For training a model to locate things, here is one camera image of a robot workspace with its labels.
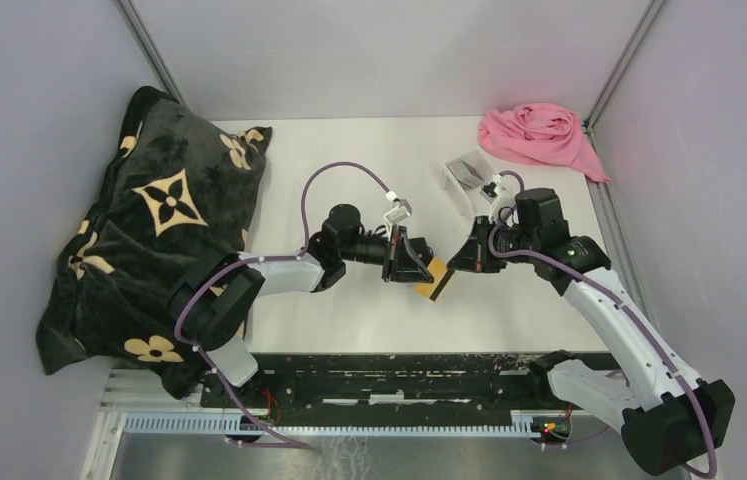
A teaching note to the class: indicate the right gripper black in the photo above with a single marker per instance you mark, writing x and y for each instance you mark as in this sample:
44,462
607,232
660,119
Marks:
475,255

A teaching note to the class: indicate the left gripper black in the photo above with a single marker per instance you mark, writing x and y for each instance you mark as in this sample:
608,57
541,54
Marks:
405,266

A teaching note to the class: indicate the gold credit card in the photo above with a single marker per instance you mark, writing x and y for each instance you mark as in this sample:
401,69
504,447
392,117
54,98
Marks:
441,275

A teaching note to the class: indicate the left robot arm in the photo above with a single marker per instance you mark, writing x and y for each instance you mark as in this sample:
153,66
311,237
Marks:
212,300

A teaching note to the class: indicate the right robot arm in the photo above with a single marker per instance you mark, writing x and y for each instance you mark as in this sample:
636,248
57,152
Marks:
667,414

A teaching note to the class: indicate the stack of cards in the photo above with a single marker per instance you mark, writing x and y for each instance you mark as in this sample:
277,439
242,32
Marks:
466,174

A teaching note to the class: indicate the white plastic bin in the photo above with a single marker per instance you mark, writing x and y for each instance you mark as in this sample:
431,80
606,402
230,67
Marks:
468,202

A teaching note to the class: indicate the pink crumpled cloth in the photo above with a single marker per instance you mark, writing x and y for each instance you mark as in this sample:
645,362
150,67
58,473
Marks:
540,134

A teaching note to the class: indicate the black floral pillow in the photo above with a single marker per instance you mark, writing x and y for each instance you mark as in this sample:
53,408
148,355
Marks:
177,188

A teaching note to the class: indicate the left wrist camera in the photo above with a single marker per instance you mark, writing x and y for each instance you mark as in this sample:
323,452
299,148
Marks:
400,211

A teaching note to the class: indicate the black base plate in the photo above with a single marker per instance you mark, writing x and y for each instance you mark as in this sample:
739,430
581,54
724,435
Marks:
394,390

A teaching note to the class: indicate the aluminium frame rail right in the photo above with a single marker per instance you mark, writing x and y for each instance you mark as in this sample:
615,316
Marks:
639,35

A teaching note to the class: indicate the aluminium frame rail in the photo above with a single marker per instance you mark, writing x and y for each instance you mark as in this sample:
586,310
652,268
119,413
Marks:
639,35
137,26

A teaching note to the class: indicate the aluminium frame rail left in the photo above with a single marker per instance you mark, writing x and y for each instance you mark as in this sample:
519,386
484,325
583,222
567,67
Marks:
137,26

